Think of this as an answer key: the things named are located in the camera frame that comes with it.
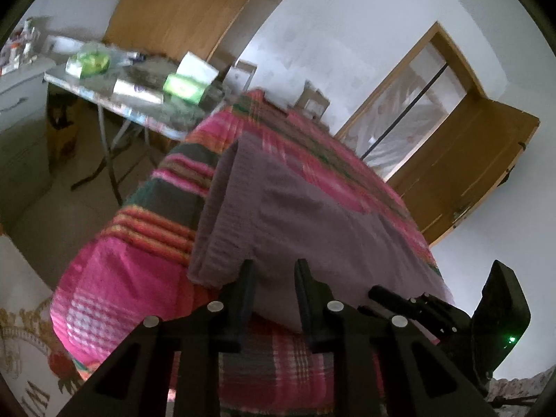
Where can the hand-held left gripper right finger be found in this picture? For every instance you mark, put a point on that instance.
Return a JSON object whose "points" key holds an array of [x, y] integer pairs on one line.
{"points": [[304, 299]]}

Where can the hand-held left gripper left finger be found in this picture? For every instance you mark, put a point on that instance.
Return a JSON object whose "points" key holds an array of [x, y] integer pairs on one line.
{"points": [[248, 299]]}

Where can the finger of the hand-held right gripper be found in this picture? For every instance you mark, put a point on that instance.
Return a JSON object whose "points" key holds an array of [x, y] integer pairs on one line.
{"points": [[391, 297]]}

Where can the purple fleece garment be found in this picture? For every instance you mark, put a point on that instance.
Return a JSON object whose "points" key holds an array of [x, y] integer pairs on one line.
{"points": [[304, 226]]}

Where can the person's floral clothing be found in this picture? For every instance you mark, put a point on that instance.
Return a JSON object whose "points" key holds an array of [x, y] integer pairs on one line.
{"points": [[517, 388]]}

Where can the plaid bed sheet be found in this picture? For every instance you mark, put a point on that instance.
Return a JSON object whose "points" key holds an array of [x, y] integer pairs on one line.
{"points": [[130, 278]]}

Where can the wooden door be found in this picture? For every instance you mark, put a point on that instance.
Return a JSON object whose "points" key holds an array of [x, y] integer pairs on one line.
{"points": [[460, 160]]}

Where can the black pole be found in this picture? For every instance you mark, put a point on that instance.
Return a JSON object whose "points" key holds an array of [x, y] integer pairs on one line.
{"points": [[408, 106]]}

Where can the brown cardboard box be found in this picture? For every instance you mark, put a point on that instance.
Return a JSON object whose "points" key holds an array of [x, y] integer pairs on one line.
{"points": [[312, 100]]}

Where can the clear plastic curtain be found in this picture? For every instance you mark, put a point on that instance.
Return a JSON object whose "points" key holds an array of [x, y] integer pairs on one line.
{"points": [[417, 95]]}

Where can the glass-top side table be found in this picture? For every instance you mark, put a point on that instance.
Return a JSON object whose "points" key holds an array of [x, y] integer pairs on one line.
{"points": [[143, 113]]}

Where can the white cardboard box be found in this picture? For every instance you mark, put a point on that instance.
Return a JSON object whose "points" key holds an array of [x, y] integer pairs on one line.
{"points": [[241, 78]]}

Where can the white floral quilt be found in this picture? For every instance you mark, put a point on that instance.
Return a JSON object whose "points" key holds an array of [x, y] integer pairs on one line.
{"points": [[26, 325]]}

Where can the white cream tube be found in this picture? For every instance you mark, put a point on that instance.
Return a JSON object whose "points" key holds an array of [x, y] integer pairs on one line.
{"points": [[137, 92]]}

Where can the white folded paper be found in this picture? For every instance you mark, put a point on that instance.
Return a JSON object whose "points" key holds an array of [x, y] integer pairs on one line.
{"points": [[197, 67]]}

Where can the large brown carton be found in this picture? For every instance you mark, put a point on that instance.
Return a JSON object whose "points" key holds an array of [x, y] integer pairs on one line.
{"points": [[65, 134]]}

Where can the white drawer cabinet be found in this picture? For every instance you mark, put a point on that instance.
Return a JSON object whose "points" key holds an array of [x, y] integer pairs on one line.
{"points": [[21, 139]]}

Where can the wooden wardrobe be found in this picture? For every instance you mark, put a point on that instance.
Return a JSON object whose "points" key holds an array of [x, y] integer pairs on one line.
{"points": [[186, 4]]}

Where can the clear cosmetics organizer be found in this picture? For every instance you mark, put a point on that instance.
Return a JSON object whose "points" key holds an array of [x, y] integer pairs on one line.
{"points": [[21, 47]]}

